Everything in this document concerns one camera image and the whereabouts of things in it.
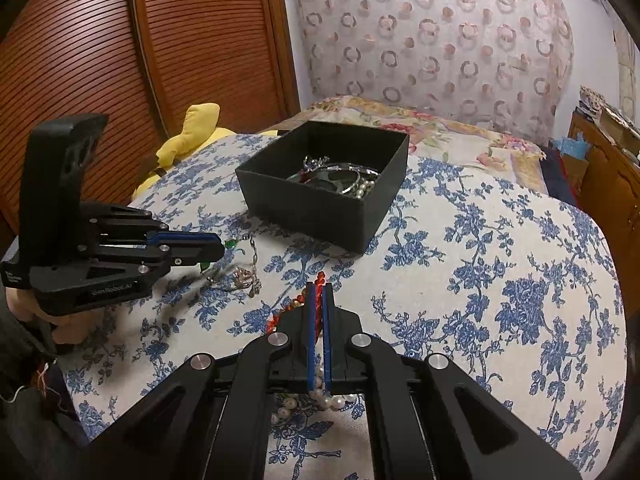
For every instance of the silver bangle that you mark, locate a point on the silver bangle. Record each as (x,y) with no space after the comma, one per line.
(345,166)

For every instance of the black box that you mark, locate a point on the black box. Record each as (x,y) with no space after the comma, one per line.
(320,215)

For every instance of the blue plastic bag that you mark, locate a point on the blue plastic bag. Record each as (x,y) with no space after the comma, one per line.
(570,144)

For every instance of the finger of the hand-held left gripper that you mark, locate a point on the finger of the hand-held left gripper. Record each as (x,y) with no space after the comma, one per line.
(185,239)
(195,255)

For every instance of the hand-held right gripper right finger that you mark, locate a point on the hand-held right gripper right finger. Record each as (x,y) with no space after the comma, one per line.
(327,320)

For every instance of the open cardboard box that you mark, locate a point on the open cardboard box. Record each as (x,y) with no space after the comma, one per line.
(620,125)

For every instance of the person's left hand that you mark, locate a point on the person's left hand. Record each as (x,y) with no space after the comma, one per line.
(70,334)

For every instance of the wooden sideboard cabinet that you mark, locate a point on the wooden sideboard cabinet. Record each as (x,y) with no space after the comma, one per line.
(610,180)

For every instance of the circle print sheer curtain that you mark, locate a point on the circle print sheer curtain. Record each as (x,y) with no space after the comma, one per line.
(425,35)

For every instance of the yellow plush toy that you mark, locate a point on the yellow plush toy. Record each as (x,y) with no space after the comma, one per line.
(195,130)

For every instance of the stack of printed boxes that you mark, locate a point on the stack of printed boxes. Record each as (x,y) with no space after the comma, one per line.
(592,101)

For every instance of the person's left forearm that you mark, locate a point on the person's left forearm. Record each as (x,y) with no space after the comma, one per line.
(30,400)

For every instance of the small brown cardboard box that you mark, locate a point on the small brown cardboard box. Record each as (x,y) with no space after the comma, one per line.
(577,172)

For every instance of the floral bed blanket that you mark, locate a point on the floral bed blanket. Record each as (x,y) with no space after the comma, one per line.
(450,135)

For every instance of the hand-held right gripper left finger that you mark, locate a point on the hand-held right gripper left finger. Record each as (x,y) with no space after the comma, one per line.
(312,320)

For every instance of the wooden louvered wardrobe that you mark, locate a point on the wooden louvered wardrobe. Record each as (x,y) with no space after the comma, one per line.
(175,35)

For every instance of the beige tied window curtain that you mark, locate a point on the beige tied window curtain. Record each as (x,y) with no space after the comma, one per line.
(624,70)

